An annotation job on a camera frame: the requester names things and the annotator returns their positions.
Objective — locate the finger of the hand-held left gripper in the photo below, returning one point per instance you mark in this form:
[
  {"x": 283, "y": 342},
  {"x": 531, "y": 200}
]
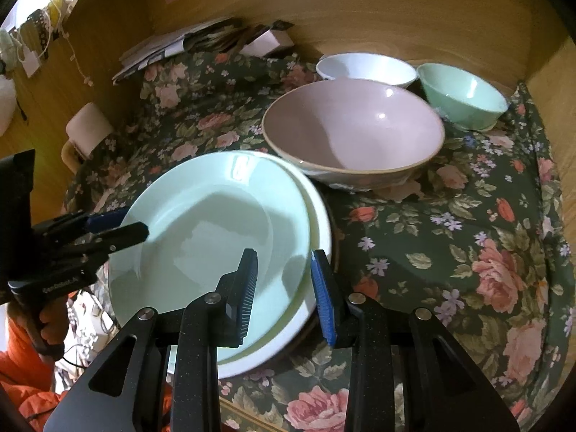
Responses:
[
  {"x": 126, "y": 236},
  {"x": 108, "y": 220}
]

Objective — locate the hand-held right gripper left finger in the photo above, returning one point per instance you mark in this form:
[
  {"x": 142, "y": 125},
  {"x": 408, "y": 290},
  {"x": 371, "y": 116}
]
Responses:
[{"x": 243, "y": 292}]

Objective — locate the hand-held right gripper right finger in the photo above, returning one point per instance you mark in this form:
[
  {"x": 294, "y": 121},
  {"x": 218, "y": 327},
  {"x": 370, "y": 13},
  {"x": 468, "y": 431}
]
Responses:
[{"x": 325, "y": 297}]

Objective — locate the mint green plate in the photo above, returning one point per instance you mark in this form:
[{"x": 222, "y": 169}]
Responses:
[{"x": 202, "y": 234}]

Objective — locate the white plate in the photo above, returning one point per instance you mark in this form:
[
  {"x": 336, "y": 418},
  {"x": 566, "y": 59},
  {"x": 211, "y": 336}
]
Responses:
[{"x": 317, "y": 216}]

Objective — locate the pink bowl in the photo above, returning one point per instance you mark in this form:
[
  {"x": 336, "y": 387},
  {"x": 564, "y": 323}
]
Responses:
[{"x": 355, "y": 126}]

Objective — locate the white bowl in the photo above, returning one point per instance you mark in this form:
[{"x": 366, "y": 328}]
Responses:
[{"x": 364, "y": 65}]

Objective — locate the mint green bowl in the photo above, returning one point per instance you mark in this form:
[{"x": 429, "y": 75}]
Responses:
[{"x": 463, "y": 94}]

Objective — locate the person's left hand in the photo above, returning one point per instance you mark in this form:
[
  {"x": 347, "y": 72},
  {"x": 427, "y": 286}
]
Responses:
[{"x": 55, "y": 324}]

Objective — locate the pink mug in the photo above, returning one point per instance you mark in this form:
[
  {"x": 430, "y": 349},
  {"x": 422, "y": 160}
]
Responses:
[{"x": 87, "y": 128}]

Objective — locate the floral tablecloth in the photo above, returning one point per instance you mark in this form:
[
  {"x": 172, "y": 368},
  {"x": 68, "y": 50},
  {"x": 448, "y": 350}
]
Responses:
[{"x": 450, "y": 243}]

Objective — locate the white fluffy earmuffs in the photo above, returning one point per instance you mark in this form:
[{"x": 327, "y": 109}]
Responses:
[{"x": 5, "y": 103}]

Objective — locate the stack of papers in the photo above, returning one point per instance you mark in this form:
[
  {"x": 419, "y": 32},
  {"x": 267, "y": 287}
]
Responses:
[{"x": 175, "y": 45}]

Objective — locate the dark braided headband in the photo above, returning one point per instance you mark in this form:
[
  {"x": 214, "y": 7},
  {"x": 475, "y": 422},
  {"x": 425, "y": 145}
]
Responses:
[{"x": 38, "y": 31}]

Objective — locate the folded pink paper card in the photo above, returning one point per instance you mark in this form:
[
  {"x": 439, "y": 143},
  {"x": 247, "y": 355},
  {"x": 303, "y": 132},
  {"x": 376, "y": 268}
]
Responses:
[{"x": 267, "y": 40}]

